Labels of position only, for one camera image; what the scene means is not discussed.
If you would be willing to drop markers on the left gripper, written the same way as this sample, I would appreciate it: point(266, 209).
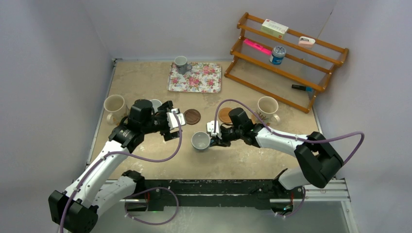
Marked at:
point(162, 110)

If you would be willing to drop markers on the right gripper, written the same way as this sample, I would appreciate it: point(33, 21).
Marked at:
point(217, 141)

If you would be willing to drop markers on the blue mug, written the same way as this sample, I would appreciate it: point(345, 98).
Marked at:
point(200, 141)

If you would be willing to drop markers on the pink mug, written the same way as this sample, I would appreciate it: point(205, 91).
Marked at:
point(156, 104)

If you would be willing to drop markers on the orange coaster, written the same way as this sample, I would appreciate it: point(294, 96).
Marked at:
point(223, 115)

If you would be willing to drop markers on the dark wooden coaster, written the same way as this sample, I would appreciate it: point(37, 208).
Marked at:
point(192, 116)

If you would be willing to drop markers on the beige mug with pattern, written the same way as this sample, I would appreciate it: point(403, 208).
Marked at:
point(117, 109)

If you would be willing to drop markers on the tall beige mug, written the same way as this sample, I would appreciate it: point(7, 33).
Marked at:
point(267, 108)

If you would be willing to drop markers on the small grey mug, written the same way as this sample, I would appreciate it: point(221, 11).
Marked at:
point(182, 64)

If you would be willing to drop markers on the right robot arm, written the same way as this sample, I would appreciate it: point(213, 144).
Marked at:
point(318, 163)

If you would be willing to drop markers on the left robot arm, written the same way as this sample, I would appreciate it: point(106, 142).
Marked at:
point(103, 167)

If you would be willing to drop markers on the floral tray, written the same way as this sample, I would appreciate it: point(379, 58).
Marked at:
point(203, 78)

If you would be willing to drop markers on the black blue marker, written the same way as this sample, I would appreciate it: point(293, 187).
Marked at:
point(301, 87)

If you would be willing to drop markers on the pink highlighter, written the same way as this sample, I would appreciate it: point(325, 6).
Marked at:
point(257, 46)

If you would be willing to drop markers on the blue white jar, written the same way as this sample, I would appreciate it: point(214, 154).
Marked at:
point(277, 55)

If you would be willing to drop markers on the white green box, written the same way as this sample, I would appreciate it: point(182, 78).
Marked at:
point(273, 28)

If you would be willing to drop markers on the pink white tape dispenser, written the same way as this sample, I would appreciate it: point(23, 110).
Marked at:
point(306, 42)

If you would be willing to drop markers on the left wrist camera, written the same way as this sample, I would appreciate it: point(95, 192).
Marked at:
point(175, 118)

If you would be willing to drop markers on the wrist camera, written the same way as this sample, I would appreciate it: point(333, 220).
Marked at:
point(175, 118)
point(213, 129)

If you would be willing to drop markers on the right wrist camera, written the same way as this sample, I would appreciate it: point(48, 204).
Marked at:
point(213, 129)

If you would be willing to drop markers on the black aluminium base frame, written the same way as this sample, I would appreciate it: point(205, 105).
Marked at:
point(259, 194)

